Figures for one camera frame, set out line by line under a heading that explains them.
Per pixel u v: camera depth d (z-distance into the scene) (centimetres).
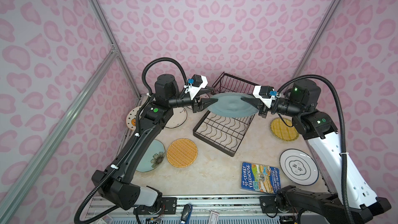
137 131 45
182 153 90
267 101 48
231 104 62
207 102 56
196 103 54
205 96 64
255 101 48
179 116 102
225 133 96
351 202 35
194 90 52
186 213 68
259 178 80
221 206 75
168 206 73
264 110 51
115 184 38
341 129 41
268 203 74
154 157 88
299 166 84
